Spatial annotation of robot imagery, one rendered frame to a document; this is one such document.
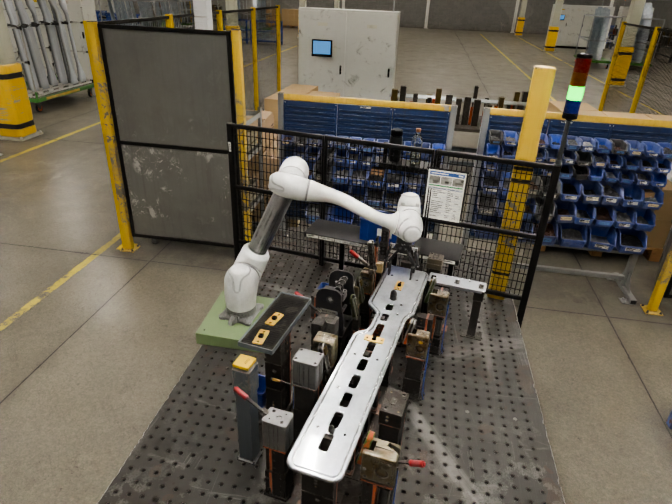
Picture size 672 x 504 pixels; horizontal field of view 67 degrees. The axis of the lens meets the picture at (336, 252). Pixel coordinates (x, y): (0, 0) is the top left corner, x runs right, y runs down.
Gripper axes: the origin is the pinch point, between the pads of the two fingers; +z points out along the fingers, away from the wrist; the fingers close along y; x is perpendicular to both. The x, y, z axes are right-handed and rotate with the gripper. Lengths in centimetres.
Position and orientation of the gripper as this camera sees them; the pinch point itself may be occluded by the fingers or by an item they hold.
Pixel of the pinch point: (400, 272)
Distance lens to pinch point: 250.3
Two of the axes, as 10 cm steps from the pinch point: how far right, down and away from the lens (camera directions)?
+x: 3.3, -4.3, 8.4
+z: -0.5, 8.8, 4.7
